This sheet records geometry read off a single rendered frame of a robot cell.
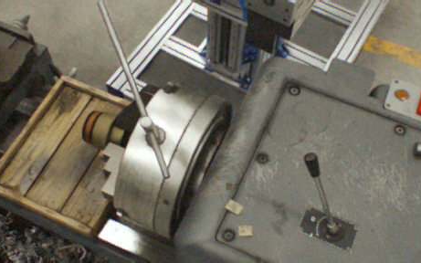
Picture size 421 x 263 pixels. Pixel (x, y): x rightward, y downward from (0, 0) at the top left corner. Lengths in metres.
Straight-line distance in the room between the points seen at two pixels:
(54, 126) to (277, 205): 0.73
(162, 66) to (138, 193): 1.40
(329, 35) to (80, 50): 1.20
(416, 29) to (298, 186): 2.15
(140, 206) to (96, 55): 1.74
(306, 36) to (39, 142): 1.46
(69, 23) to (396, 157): 2.15
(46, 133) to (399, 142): 0.87
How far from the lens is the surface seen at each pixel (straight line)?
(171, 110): 1.01
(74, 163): 1.39
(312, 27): 2.56
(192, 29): 2.50
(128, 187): 1.02
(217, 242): 0.88
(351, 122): 1.02
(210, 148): 1.03
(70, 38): 2.80
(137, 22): 2.82
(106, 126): 1.15
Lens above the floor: 2.09
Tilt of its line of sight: 60 degrees down
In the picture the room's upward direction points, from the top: 2 degrees clockwise
